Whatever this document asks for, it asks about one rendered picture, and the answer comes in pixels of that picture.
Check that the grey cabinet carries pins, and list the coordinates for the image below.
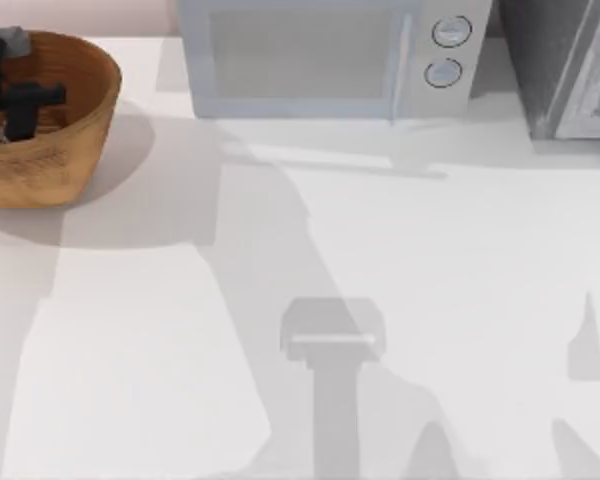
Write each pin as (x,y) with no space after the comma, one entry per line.
(545,65)

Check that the round microwave knob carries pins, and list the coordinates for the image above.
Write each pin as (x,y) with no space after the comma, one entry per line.
(443,73)
(451,31)

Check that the wooden basket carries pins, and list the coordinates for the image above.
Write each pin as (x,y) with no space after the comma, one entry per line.
(80,125)

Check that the pale microwave oven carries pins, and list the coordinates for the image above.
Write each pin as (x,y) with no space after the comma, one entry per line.
(475,50)

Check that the microwave door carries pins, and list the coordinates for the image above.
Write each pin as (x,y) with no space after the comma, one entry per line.
(300,55)

